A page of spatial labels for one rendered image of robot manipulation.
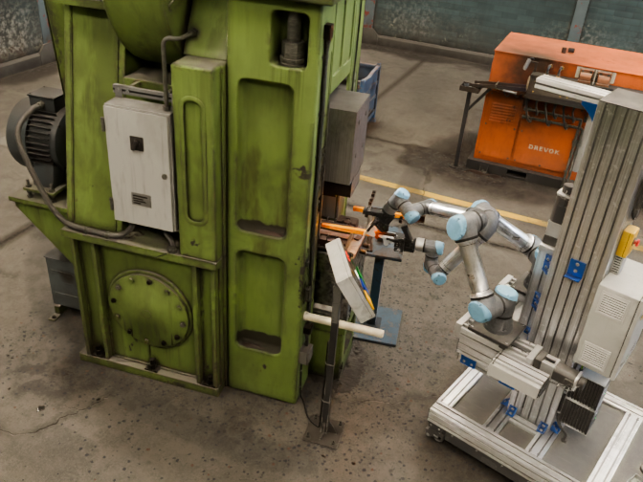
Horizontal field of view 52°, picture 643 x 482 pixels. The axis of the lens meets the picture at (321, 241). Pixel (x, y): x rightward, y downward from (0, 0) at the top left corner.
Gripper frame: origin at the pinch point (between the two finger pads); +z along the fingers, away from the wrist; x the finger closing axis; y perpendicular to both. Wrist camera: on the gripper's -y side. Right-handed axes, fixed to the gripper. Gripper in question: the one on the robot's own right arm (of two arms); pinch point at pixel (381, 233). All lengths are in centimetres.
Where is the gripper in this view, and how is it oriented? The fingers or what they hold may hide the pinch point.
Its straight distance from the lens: 369.7
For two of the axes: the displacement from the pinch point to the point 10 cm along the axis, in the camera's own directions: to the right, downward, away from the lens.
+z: -9.6, -1.8, 2.2
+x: 2.8, -4.9, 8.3
